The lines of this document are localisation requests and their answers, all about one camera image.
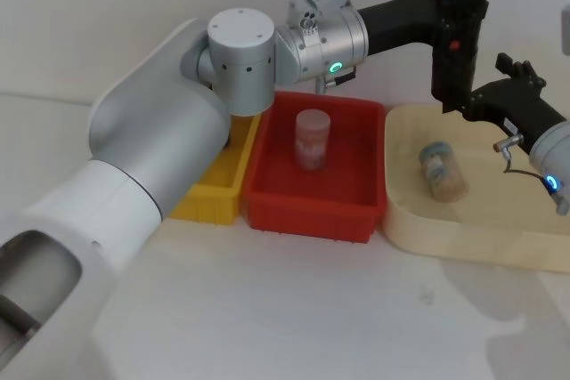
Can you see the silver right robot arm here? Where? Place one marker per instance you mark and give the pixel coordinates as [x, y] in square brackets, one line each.
[554, 153]

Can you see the yellow plastic bin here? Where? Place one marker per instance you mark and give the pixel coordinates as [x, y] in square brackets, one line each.
[214, 202]

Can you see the clear jar with red label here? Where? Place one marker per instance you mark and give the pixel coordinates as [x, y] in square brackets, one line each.
[312, 139]

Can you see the clear jar with green lid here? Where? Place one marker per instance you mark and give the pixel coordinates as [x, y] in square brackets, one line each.
[443, 173]

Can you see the pale wooden tray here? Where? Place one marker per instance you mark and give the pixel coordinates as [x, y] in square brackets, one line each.
[467, 228]

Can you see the white and silver left robot arm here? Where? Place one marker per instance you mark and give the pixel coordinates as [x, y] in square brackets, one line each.
[156, 153]

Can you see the red plastic bin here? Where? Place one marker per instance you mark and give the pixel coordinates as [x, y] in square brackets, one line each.
[311, 202]

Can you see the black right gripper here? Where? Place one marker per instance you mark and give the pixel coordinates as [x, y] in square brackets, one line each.
[512, 104]

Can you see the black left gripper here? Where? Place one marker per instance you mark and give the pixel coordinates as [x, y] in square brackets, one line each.
[401, 24]

